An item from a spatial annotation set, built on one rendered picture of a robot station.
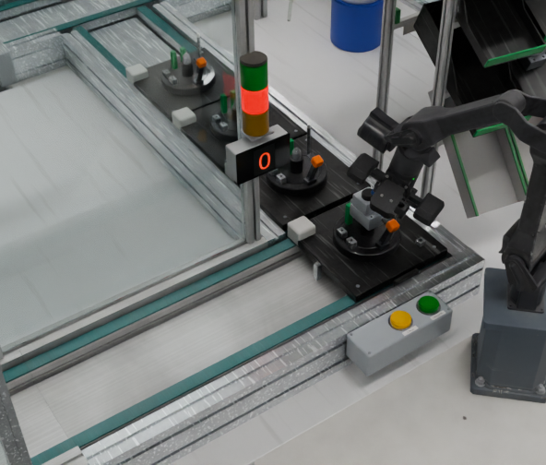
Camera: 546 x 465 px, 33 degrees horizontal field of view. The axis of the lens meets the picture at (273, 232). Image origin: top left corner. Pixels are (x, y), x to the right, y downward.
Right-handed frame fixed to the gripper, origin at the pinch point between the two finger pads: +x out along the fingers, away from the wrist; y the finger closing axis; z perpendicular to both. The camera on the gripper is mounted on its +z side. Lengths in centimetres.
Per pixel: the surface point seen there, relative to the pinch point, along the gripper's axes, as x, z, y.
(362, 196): 5.3, -2.6, -6.1
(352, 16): 34, -81, -48
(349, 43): 43, -81, -46
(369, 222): 8.2, -0.4, -2.2
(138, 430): 16, 60, -12
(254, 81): -19.7, 9.2, -29.3
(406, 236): 15.0, -8.1, 4.6
